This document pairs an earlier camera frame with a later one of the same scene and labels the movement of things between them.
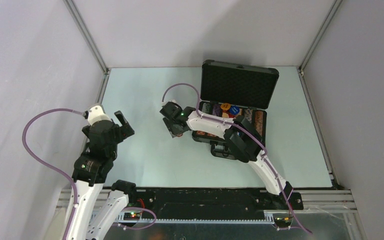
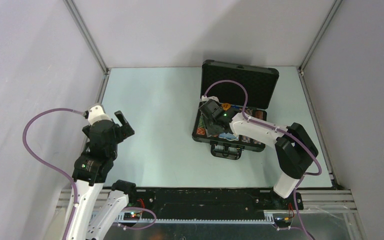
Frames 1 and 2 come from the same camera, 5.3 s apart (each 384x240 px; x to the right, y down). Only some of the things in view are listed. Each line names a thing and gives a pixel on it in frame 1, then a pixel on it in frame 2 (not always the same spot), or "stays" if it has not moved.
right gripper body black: [173, 130] → [211, 128]
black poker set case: [229, 91] stays
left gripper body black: [119, 138] stays
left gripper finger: [126, 129] stays
